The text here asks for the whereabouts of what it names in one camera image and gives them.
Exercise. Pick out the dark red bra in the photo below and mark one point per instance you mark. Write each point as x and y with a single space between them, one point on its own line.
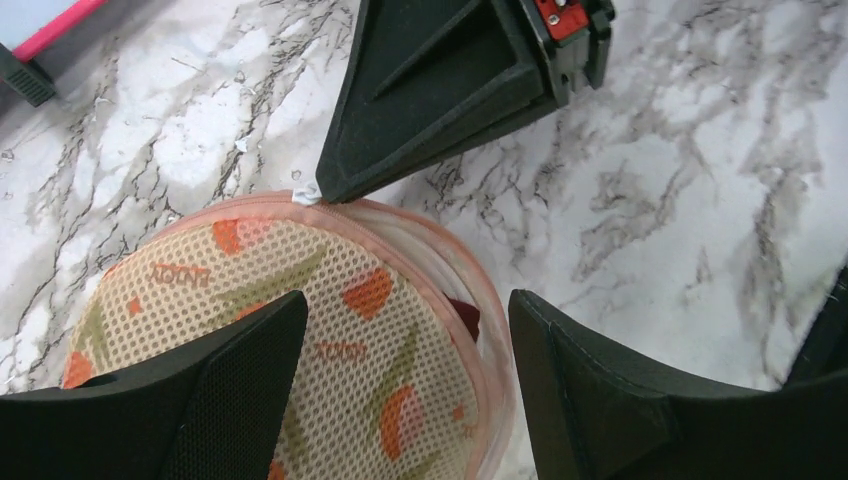
470 316

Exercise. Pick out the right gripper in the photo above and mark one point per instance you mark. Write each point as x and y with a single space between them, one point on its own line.
428 80

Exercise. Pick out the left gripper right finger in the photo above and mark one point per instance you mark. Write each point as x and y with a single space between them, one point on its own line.
596 409

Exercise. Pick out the floral mesh laundry bag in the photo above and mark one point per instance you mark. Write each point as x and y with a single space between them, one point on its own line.
350 341

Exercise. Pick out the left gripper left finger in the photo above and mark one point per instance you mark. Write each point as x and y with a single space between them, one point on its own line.
166 411

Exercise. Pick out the pink framed whiteboard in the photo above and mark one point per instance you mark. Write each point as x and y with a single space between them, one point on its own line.
28 27

